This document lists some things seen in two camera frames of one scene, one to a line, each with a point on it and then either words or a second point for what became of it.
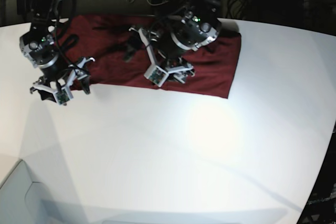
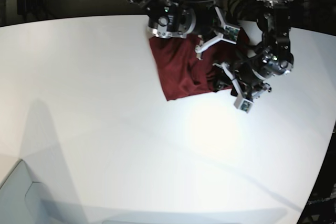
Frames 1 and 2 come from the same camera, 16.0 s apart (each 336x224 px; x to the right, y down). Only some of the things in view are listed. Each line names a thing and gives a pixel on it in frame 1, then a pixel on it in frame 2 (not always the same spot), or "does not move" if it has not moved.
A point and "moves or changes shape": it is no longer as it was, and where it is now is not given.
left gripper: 61,87 -> 229,33
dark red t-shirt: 209,70 moves or changes shape
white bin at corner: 23,201 does not move
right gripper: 162,69 -> 250,85
